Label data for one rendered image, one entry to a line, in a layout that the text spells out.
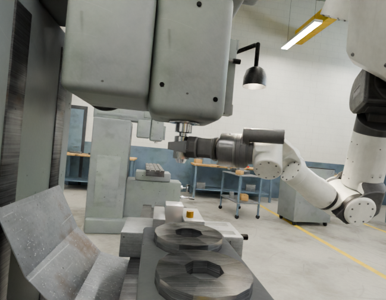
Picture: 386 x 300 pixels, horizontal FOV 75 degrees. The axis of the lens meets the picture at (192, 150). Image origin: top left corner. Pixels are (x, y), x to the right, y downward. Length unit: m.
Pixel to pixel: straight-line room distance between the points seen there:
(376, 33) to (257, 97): 7.41
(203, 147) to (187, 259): 0.40
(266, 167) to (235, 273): 0.38
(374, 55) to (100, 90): 0.53
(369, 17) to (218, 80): 0.30
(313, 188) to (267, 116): 7.30
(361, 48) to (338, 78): 8.82
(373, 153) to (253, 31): 7.87
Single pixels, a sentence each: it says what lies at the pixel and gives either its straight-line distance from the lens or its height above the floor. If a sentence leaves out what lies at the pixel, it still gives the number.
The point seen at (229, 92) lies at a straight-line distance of 0.71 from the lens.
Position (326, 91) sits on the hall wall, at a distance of 9.06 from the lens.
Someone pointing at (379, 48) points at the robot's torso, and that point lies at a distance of 0.56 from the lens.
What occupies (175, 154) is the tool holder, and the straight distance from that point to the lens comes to 0.68.
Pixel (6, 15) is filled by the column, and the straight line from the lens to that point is 0.64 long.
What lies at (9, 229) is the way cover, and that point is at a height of 1.04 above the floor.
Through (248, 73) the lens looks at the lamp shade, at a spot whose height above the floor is 1.48.
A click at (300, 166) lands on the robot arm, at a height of 1.22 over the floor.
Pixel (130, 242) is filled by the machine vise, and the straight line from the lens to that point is 0.75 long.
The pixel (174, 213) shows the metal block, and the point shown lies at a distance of 0.77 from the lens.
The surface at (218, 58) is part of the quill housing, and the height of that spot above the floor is 1.46.
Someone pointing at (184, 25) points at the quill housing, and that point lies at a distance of 0.66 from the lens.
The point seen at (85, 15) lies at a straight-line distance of 0.65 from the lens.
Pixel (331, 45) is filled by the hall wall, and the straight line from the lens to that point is 9.54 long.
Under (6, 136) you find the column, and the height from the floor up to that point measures 1.23.
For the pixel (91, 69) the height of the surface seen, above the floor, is 1.39.
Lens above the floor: 1.23
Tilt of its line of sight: level
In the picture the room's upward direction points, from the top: 5 degrees clockwise
